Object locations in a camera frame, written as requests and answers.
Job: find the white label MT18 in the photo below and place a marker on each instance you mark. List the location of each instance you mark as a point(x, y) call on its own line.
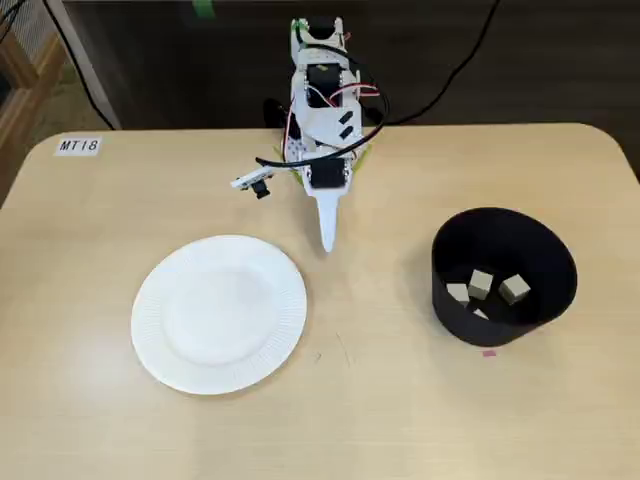
point(79, 145)

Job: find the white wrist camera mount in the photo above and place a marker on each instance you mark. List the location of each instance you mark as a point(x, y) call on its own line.
point(250, 179)

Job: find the dark brown cabinet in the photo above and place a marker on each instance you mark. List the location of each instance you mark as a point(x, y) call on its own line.
point(175, 75)

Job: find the black table clamp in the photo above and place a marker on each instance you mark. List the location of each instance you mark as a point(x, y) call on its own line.
point(275, 112)

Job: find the grey metal post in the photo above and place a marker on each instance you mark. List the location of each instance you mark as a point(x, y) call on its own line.
point(90, 75)

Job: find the white paper plate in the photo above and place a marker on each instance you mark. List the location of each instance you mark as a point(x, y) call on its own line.
point(215, 315)

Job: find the green tape strip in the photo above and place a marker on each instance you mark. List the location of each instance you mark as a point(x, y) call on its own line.
point(367, 157)
point(300, 178)

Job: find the green tape piece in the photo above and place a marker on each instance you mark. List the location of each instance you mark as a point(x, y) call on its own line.
point(204, 7)

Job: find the wooden shelf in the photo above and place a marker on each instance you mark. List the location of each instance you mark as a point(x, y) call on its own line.
point(25, 90)

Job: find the small pink tape piece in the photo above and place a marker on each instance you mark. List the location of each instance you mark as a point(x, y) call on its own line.
point(490, 354)

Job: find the black pot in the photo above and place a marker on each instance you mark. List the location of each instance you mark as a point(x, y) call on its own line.
point(500, 235)

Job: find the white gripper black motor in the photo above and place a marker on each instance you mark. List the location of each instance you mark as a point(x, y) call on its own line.
point(327, 176)

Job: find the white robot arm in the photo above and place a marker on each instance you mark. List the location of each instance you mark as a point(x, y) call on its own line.
point(325, 120)

